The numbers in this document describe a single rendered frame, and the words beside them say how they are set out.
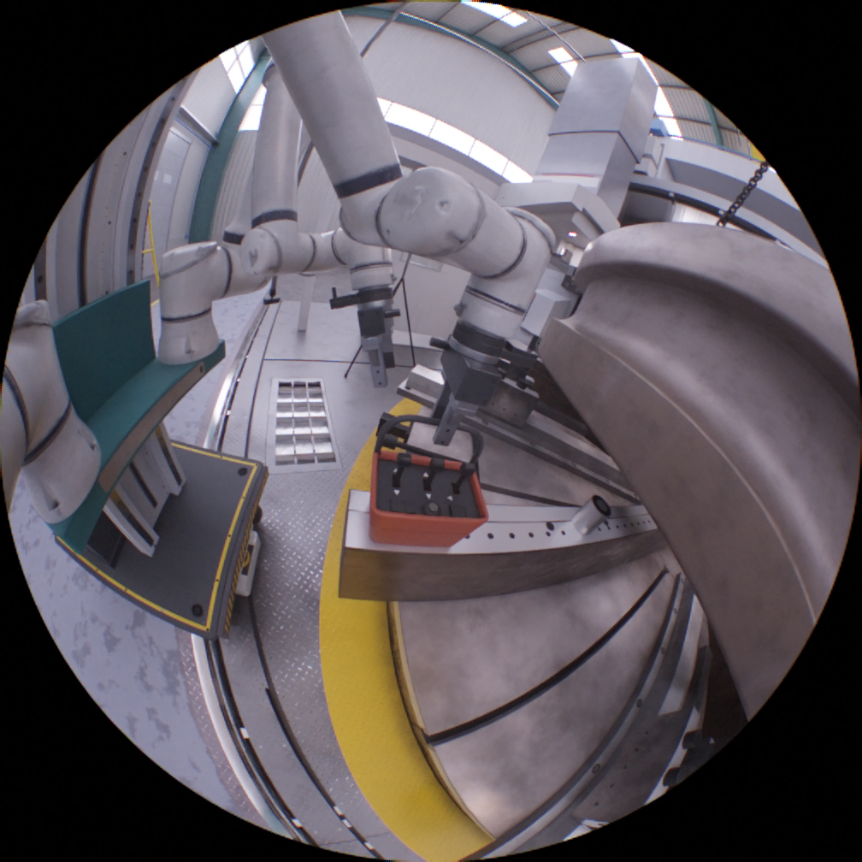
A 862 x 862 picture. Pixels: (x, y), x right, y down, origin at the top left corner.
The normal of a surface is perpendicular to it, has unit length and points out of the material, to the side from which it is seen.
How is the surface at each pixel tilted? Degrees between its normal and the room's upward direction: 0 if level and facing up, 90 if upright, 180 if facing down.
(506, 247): 91
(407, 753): 0
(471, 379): 90
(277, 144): 75
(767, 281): 90
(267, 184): 81
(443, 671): 0
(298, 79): 126
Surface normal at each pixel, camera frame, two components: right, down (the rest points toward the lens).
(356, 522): 0.32, -0.76
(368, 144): 0.49, 0.73
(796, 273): -0.94, -0.15
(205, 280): 0.91, 0.42
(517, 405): -0.25, 0.51
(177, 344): 0.58, 0.32
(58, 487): 0.96, 0.11
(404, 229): -0.70, 0.34
